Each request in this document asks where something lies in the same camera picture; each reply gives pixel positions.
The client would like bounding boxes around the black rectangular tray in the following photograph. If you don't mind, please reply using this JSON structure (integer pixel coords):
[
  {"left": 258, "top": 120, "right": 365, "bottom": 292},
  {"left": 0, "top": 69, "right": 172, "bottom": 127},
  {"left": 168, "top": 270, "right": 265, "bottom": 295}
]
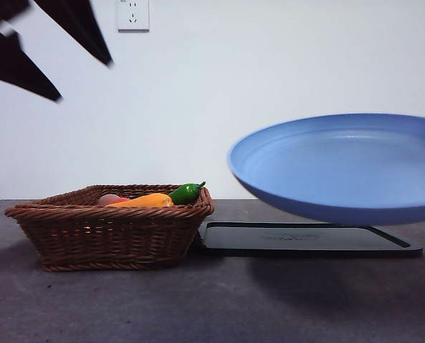
[{"left": 197, "top": 220, "right": 424, "bottom": 259}]

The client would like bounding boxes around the white wall power outlet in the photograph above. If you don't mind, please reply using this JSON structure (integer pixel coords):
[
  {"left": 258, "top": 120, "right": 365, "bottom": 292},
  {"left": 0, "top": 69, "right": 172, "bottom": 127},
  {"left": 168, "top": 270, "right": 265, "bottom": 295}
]
[{"left": 117, "top": 0, "right": 151, "bottom": 34}]

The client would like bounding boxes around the blue round plate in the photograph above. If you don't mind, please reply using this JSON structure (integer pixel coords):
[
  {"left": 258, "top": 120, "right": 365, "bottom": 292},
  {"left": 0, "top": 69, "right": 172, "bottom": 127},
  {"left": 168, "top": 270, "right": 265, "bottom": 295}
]
[{"left": 227, "top": 113, "right": 425, "bottom": 227}]

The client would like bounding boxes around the green chili pepper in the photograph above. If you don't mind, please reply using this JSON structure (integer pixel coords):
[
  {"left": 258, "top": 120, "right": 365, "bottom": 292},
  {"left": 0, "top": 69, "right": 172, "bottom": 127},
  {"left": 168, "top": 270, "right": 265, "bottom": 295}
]
[{"left": 168, "top": 181, "right": 206, "bottom": 206}]

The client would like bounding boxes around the brown wicker basket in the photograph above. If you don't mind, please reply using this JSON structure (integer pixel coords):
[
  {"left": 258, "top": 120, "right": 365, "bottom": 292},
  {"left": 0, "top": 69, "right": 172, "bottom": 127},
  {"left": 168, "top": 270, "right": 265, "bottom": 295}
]
[{"left": 4, "top": 184, "right": 215, "bottom": 272}]

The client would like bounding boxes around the tan egg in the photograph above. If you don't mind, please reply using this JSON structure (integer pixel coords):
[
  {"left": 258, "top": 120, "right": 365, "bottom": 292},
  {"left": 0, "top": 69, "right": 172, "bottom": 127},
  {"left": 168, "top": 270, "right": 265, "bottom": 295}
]
[{"left": 96, "top": 194, "right": 121, "bottom": 207}]

